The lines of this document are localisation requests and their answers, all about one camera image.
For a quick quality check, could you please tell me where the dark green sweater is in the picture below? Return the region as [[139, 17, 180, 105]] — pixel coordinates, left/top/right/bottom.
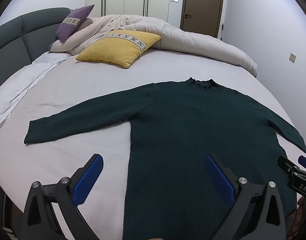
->
[[24, 79, 306, 239]]

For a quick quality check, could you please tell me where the right hand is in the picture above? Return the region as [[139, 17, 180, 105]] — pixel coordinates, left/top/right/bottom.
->
[[287, 197, 306, 239]]

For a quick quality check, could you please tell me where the white folded towel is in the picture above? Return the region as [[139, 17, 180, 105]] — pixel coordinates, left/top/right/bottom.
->
[[0, 52, 71, 128]]

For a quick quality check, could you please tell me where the white bed sheet mattress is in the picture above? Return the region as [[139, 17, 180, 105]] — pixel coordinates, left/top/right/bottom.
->
[[0, 48, 304, 240]]

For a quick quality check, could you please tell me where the beige duvet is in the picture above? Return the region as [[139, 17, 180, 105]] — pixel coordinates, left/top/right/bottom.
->
[[49, 15, 258, 76]]

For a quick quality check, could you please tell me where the dark grey headboard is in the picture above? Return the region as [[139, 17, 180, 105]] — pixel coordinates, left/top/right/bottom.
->
[[0, 7, 70, 86]]

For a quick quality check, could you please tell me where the brown door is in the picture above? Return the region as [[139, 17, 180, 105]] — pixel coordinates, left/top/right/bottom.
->
[[180, 0, 224, 37]]

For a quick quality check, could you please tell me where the yellow patterned pillow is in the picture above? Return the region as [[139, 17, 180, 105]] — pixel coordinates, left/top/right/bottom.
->
[[76, 30, 161, 69]]

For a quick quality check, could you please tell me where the purple patterned pillow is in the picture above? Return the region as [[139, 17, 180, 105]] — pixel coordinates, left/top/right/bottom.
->
[[56, 4, 94, 43]]

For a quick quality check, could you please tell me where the wall socket far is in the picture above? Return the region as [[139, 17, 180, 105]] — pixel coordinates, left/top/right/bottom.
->
[[289, 53, 296, 63]]

